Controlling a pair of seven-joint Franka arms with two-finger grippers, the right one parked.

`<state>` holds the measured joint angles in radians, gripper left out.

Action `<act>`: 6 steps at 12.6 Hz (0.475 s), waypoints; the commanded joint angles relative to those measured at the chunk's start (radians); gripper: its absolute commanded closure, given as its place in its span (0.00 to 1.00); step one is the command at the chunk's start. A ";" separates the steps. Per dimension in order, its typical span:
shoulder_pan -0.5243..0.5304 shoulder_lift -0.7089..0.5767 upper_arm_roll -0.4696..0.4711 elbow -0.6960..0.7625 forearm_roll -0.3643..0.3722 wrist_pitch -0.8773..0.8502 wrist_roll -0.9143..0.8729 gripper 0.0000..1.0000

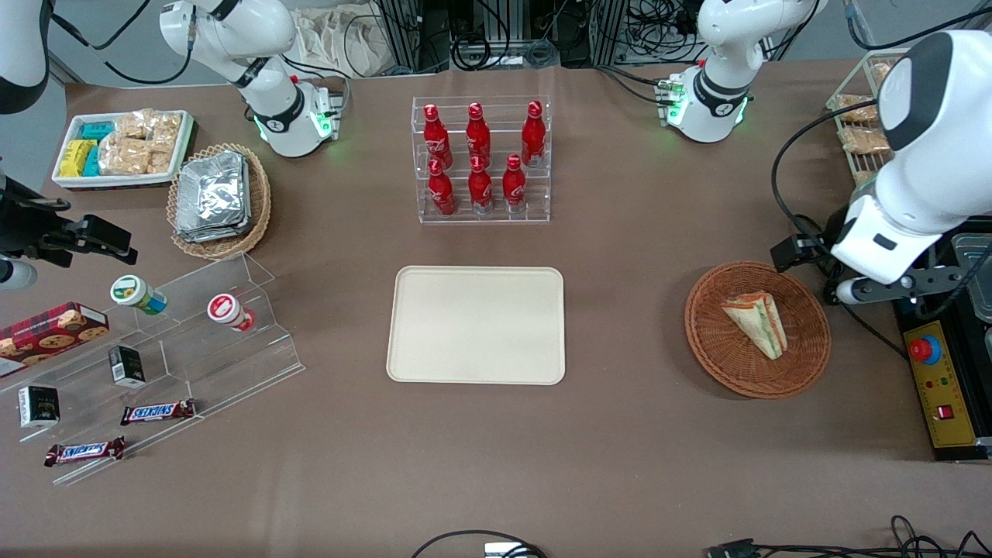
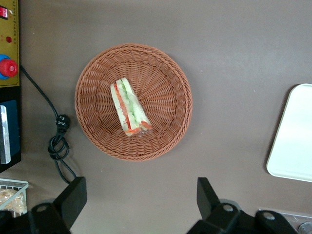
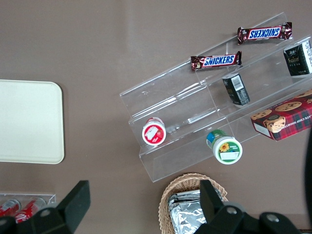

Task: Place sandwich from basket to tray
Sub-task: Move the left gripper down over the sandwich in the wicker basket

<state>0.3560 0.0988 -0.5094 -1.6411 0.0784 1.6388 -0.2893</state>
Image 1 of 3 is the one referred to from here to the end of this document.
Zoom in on white rectangular snack tray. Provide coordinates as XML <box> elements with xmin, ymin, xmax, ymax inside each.
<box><xmin>51</xmin><ymin>109</ymin><xmax>197</xmax><ymax>191</ymax></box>

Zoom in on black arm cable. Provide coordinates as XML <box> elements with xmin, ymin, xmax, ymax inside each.
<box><xmin>770</xmin><ymin>99</ymin><xmax>912</xmax><ymax>362</ymax></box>

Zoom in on silver foil pack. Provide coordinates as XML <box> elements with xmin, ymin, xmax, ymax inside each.
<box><xmin>176</xmin><ymin>150</ymin><xmax>249</xmax><ymax>227</ymax></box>
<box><xmin>174</xmin><ymin>209</ymin><xmax>253</xmax><ymax>244</ymax></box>

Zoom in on light wicker basket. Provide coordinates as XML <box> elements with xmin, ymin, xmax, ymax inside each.
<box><xmin>166</xmin><ymin>143</ymin><xmax>273</xmax><ymax>260</ymax></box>

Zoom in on clear acrylic stepped shelf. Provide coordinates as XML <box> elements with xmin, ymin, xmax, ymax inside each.
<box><xmin>0</xmin><ymin>251</ymin><xmax>305</xmax><ymax>487</ymax></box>

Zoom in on red cola bottle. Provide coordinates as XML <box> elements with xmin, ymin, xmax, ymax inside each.
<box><xmin>501</xmin><ymin>153</ymin><xmax>528</xmax><ymax>215</ymax></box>
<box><xmin>520</xmin><ymin>100</ymin><xmax>547</xmax><ymax>168</ymax></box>
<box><xmin>465</xmin><ymin>102</ymin><xmax>492</xmax><ymax>165</ymax></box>
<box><xmin>427</xmin><ymin>158</ymin><xmax>457</xmax><ymax>217</ymax></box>
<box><xmin>422</xmin><ymin>104</ymin><xmax>453</xmax><ymax>168</ymax></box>
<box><xmin>467</xmin><ymin>154</ymin><xmax>494</xmax><ymax>215</ymax></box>

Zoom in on red cookie box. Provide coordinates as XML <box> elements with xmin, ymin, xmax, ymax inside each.
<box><xmin>0</xmin><ymin>301</ymin><xmax>110</xmax><ymax>379</ymax></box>

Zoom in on grey plastic container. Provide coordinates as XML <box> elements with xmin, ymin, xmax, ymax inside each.
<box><xmin>949</xmin><ymin>232</ymin><xmax>992</xmax><ymax>326</ymax></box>

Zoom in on triangle sandwich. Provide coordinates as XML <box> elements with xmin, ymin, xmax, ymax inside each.
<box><xmin>721</xmin><ymin>291</ymin><xmax>789</xmax><ymax>361</ymax></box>

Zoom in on red lid white cup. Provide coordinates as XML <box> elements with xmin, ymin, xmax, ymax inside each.
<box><xmin>206</xmin><ymin>293</ymin><xmax>257</xmax><ymax>333</ymax></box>

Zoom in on small black box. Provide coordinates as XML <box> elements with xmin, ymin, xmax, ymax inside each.
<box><xmin>108</xmin><ymin>345</ymin><xmax>146</xmax><ymax>389</ymax></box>

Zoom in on yellow snack pack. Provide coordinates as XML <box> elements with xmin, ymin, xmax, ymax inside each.
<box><xmin>59</xmin><ymin>139</ymin><xmax>95</xmax><ymax>178</ymax></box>

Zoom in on black and white box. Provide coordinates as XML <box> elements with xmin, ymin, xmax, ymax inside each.
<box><xmin>18</xmin><ymin>385</ymin><xmax>61</xmax><ymax>429</ymax></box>

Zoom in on black cable with connector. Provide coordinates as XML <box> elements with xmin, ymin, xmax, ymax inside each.
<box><xmin>706</xmin><ymin>515</ymin><xmax>992</xmax><ymax>558</ymax></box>

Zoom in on clear acrylic bottle rack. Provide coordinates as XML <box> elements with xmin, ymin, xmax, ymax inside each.
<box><xmin>411</xmin><ymin>95</ymin><xmax>553</xmax><ymax>226</ymax></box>

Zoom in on black looped cable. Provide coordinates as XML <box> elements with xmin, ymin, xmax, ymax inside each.
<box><xmin>410</xmin><ymin>529</ymin><xmax>548</xmax><ymax>558</ymax></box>

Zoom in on snickers chocolate bar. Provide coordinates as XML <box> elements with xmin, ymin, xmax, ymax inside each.
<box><xmin>119</xmin><ymin>398</ymin><xmax>197</xmax><ymax>427</ymax></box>
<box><xmin>43</xmin><ymin>436</ymin><xmax>126</xmax><ymax>468</ymax></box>

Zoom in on cream plastic tray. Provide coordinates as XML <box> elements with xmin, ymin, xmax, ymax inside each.
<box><xmin>387</xmin><ymin>266</ymin><xmax>567</xmax><ymax>386</ymax></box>

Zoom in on brown wicker basket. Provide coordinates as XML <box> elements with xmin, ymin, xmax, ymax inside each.
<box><xmin>684</xmin><ymin>261</ymin><xmax>832</xmax><ymax>401</ymax></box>

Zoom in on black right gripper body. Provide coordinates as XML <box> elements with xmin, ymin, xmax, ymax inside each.
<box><xmin>0</xmin><ymin>180</ymin><xmax>72</xmax><ymax>261</ymax></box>

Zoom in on white cloth bag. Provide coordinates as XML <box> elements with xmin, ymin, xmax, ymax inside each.
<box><xmin>293</xmin><ymin>6</ymin><xmax>390</xmax><ymax>79</ymax></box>

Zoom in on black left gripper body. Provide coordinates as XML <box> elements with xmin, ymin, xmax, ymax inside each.
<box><xmin>808</xmin><ymin>206</ymin><xmax>855</xmax><ymax>272</ymax></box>

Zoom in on white right wrist camera knob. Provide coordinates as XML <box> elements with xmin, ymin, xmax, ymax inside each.
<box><xmin>0</xmin><ymin>259</ymin><xmax>38</xmax><ymax>292</ymax></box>

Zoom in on yellow emergency stop box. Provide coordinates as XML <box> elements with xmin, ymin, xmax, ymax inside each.
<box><xmin>891</xmin><ymin>294</ymin><xmax>992</xmax><ymax>464</ymax></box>

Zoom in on green lid white cup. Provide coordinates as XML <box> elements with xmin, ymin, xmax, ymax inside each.
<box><xmin>109</xmin><ymin>274</ymin><xmax>168</xmax><ymax>317</ymax></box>

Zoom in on white wire rack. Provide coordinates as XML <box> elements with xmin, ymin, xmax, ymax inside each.
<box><xmin>825</xmin><ymin>48</ymin><xmax>912</xmax><ymax>188</ymax></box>

